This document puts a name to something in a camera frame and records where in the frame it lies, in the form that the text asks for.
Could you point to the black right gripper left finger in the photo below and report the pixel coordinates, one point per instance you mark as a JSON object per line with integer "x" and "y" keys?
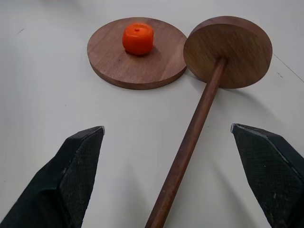
{"x": 59, "y": 183}

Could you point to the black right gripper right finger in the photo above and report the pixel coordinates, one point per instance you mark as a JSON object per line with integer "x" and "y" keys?
{"x": 268, "y": 171}

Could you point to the wooden disc with rod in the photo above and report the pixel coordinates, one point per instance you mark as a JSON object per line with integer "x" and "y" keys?
{"x": 228, "y": 52}

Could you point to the round wooden base disc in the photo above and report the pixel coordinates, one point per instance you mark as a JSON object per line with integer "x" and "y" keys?
{"x": 142, "y": 64}

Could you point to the orange toy fruit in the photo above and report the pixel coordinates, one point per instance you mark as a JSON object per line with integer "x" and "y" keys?
{"x": 138, "y": 39}

